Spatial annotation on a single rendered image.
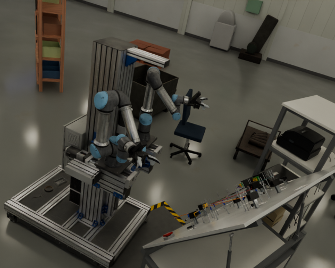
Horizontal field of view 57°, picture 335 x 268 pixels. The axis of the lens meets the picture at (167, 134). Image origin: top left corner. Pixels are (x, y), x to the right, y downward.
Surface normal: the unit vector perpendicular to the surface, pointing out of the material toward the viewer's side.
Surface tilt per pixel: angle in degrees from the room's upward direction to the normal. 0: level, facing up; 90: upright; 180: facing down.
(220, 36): 90
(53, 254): 0
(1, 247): 0
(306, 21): 90
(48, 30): 90
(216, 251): 0
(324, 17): 90
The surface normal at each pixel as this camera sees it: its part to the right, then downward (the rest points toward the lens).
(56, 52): 0.38, 0.54
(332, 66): -0.40, 0.40
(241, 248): 0.20, -0.84
